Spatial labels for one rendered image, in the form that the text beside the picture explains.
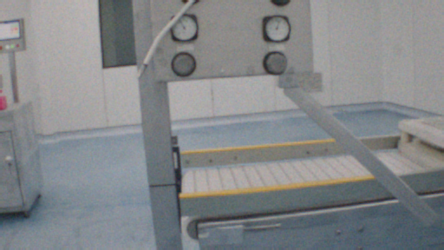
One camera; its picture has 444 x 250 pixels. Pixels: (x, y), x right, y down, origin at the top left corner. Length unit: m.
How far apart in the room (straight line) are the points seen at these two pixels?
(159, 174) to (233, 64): 0.42
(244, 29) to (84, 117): 5.20
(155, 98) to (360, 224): 0.48
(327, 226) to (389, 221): 0.11
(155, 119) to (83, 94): 4.80
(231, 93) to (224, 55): 5.22
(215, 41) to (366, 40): 5.96
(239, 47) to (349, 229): 0.35
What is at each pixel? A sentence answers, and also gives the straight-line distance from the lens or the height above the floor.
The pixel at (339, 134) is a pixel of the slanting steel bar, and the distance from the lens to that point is 0.65.
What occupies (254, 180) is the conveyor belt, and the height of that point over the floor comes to 0.80.
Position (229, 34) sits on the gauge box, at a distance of 0.60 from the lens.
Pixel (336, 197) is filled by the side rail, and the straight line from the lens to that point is 0.71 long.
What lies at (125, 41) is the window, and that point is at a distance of 5.65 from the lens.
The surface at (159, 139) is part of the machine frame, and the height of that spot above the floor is 0.87.
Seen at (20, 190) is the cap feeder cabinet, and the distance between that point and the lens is 3.07.
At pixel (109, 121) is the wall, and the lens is 5.73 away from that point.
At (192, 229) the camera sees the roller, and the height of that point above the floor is 0.78.
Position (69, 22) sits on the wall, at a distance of 5.72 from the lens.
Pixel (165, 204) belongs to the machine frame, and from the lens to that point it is 0.98.
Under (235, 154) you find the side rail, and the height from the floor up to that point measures 0.83.
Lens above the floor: 1.06
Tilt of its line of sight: 11 degrees down
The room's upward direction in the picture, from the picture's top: 4 degrees counter-clockwise
